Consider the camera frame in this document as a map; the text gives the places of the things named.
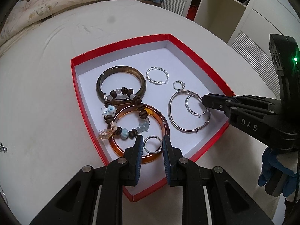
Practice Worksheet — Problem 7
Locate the thin silver bangle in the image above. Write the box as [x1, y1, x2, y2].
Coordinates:
[168, 89, 211, 134]

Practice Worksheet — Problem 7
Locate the amber orange bangle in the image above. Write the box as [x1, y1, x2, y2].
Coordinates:
[108, 104, 170, 157]

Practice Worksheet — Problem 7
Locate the red shallow box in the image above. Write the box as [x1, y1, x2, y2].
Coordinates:
[71, 34, 234, 202]

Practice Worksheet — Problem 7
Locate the small silver band ring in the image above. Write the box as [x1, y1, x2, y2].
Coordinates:
[143, 135, 163, 155]

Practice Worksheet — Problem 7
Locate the twisted silver hoop earring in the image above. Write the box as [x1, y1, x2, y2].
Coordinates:
[145, 67, 169, 85]

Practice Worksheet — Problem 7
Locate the beaded charm bracelet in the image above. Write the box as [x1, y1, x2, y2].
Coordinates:
[97, 87, 151, 143]

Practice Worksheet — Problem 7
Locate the dark brown bangle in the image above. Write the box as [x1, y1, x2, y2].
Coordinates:
[96, 66, 146, 106]

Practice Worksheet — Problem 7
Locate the right gloved hand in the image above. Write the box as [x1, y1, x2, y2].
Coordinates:
[258, 147, 299, 201]

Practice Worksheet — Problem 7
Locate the white wardrobe shelving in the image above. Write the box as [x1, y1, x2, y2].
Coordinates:
[161, 0, 299, 98]

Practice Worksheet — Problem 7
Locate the wooden nightstand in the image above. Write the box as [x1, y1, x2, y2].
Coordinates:
[141, 0, 162, 7]

